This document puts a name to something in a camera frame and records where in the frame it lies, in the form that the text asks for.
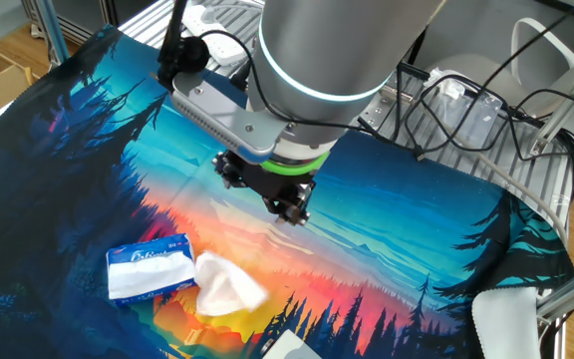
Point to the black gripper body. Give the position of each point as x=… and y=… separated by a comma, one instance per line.
x=277, y=184

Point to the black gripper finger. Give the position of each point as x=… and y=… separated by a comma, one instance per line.
x=289, y=204
x=228, y=170

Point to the white paper napkin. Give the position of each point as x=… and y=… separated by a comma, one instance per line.
x=227, y=286

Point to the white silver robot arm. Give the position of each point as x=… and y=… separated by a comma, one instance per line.
x=327, y=45

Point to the colourful landscape print cloth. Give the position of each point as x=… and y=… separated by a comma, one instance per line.
x=391, y=224

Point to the blue tissue pack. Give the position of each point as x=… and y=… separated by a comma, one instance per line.
x=142, y=249

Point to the white power strip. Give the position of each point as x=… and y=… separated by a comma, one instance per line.
x=217, y=45

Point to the clear plastic bag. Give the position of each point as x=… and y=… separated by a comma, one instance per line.
x=466, y=109

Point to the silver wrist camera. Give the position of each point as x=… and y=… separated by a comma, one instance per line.
x=217, y=117

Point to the aluminium frame post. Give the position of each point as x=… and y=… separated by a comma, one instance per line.
x=55, y=30

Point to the aluminium frame bar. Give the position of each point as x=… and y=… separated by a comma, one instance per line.
x=566, y=100
x=573, y=294

